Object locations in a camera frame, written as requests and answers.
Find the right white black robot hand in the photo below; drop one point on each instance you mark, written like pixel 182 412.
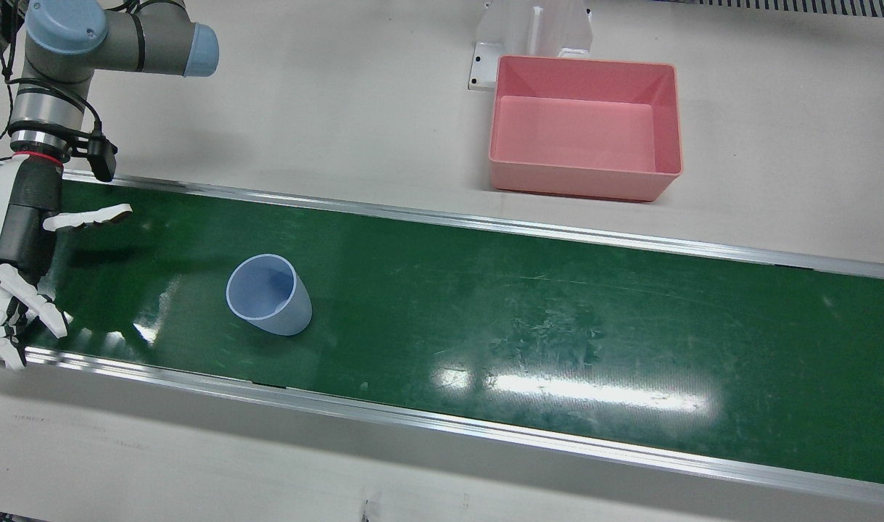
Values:
pixel 28 217

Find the light blue plastic cup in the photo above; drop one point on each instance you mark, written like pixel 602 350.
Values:
pixel 275 297

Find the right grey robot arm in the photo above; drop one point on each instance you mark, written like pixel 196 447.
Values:
pixel 72 43

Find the pink plastic box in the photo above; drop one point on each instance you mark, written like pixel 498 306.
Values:
pixel 583 130

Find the green conveyor belt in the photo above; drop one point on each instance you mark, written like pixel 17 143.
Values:
pixel 485 319

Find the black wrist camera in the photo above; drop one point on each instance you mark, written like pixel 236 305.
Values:
pixel 101 156

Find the white metal bracket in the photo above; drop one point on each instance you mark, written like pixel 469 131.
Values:
pixel 532 29

